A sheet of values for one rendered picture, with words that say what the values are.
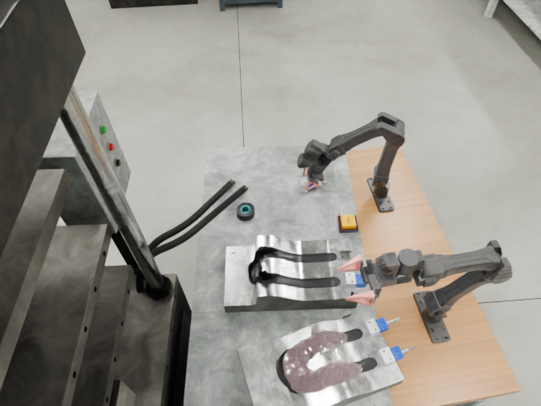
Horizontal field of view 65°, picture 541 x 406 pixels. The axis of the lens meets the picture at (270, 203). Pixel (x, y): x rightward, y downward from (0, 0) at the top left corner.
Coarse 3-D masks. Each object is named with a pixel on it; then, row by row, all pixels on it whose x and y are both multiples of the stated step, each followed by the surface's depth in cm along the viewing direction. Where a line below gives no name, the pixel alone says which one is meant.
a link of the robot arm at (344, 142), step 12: (372, 120) 167; (384, 120) 167; (396, 120) 165; (360, 132) 168; (372, 132) 166; (384, 132) 162; (396, 132) 161; (336, 144) 175; (348, 144) 173; (396, 144) 165
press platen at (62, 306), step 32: (64, 256) 122; (96, 256) 122; (64, 288) 116; (96, 288) 119; (32, 320) 111; (64, 320) 111; (32, 352) 106; (64, 352) 106; (32, 384) 101; (64, 384) 101
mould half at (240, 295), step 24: (264, 240) 166; (288, 240) 170; (312, 240) 172; (336, 240) 171; (240, 264) 169; (264, 264) 160; (288, 264) 163; (312, 264) 165; (336, 264) 164; (240, 288) 162; (264, 288) 154; (288, 288) 157; (312, 288) 159; (336, 288) 158
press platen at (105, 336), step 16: (112, 272) 147; (128, 272) 147; (112, 288) 143; (128, 288) 146; (96, 304) 140; (112, 304) 140; (96, 320) 137; (112, 320) 137; (96, 336) 134; (112, 336) 133; (96, 352) 130; (112, 352) 130; (80, 368) 128; (96, 368) 128; (112, 368) 129; (80, 384) 125; (96, 384) 125; (112, 384) 129; (80, 400) 122; (96, 400) 122
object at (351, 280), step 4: (348, 272) 159; (352, 272) 159; (344, 276) 161; (348, 276) 158; (352, 276) 158; (356, 276) 160; (360, 276) 159; (348, 280) 157; (352, 280) 157; (356, 280) 158; (360, 280) 158; (348, 284) 157; (352, 284) 157; (356, 284) 158; (360, 284) 158; (364, 284) 158
